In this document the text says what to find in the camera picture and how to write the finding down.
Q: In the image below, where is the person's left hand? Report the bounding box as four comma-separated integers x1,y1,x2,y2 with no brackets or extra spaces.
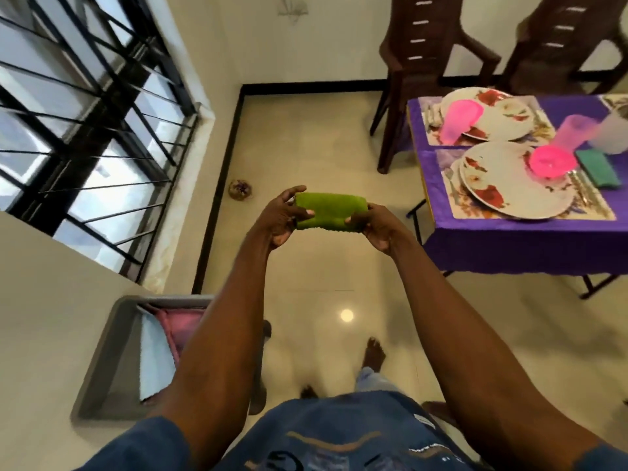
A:
255,185,315,251

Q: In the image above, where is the person's right hand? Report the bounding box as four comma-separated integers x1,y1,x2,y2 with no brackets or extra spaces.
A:
344,203,419,256

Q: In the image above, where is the green cloth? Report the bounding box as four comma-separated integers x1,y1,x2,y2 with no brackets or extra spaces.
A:
293,191,370,233

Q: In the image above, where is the person's left forearm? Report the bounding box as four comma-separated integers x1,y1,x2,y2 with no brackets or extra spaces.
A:
161,225,276,471

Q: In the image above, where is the person's right forearm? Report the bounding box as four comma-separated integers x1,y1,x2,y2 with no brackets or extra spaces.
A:
390,234,606,459

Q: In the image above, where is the silver cutlery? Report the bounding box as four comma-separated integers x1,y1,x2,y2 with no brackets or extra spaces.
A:
567,168,598,207
443,166,465,207

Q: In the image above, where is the small white floral plate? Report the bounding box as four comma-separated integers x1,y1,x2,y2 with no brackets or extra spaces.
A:
449,158,468,196
440,86,515,124

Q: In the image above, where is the person's right foot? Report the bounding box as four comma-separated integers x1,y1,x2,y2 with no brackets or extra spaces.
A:
361,337,388,374

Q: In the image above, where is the pink plastic bowl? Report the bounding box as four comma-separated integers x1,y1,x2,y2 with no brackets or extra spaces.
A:
438,99,485,146
528,145,579,180

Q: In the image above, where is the large white floral plate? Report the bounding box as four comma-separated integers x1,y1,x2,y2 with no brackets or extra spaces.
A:
458,140,576,220
459,97,535,142

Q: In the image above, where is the light blue jeans leg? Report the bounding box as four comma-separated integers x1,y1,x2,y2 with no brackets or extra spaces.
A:
354,367,394,394

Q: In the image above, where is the purple tablecloth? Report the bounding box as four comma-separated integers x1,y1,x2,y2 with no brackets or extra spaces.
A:
406,94,628,276

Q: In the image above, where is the pink cloth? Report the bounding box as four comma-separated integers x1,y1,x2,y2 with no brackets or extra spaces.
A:
155,308,206,362

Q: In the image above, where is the dark brown plastic chair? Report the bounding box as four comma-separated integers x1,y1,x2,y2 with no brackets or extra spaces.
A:
369,0,502,175
496,0,628,96

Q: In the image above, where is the white cloth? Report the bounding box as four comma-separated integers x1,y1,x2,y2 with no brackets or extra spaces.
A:
137,307,178,402

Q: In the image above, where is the floral placemat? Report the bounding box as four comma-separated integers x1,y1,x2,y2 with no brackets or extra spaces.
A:
599,93,628,114
421,95,558,148
436,146,617,222

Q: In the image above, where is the blue printed shirt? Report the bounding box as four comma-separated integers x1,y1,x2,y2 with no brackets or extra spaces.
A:
74,390,628,471

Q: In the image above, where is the black window grille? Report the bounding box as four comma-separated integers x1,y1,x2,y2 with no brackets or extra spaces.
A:
0,0,202,285

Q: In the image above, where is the gray plastic tray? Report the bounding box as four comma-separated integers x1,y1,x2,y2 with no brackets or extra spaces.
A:
71,294,272,422

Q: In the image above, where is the pink plastic cup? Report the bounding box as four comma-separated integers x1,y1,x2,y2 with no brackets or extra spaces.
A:
551,114,601,155

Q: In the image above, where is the teal folded cloth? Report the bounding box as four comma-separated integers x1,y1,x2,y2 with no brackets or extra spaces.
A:
574,148,622,190

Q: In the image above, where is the white plastic cup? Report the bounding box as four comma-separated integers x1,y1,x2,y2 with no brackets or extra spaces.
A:
588,111,628,155

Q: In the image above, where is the black folding table frame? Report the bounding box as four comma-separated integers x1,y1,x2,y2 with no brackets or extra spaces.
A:
406,198,622,301

